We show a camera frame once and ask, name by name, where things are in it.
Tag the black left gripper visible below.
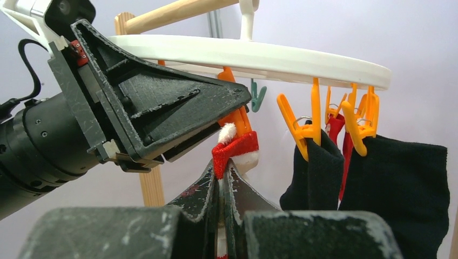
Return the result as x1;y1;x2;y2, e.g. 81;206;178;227
48;19;251;173

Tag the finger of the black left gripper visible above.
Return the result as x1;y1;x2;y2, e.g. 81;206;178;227
163;123;221;162

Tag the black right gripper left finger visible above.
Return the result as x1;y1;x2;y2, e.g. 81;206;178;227
19;162;218;258

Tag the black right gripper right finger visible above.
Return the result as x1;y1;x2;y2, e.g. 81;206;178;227
223;161;402;258

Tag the red snowflake santa face sock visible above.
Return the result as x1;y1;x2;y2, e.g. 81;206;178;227
212;123;259;258

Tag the white round clip hanger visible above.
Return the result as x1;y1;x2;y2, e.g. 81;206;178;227
107;0;393;158

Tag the black sock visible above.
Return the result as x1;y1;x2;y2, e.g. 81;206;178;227
279;130;344;210
340;136;450;258

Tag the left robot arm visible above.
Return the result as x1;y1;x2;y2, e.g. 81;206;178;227
1;19;251;218

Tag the wooden hanger rack frame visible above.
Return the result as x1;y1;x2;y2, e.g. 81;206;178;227
113;0;240;208

